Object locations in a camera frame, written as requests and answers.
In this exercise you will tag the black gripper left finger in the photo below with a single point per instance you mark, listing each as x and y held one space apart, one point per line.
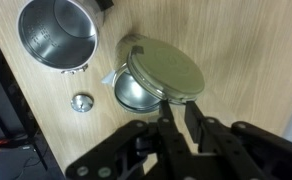
146 153

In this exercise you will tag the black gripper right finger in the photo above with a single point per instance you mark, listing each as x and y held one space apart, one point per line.
246 153

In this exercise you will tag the small round silver cap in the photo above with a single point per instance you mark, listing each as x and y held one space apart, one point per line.
82 102

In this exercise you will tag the black robot mounting stand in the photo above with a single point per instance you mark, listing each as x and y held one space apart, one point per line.
6 133

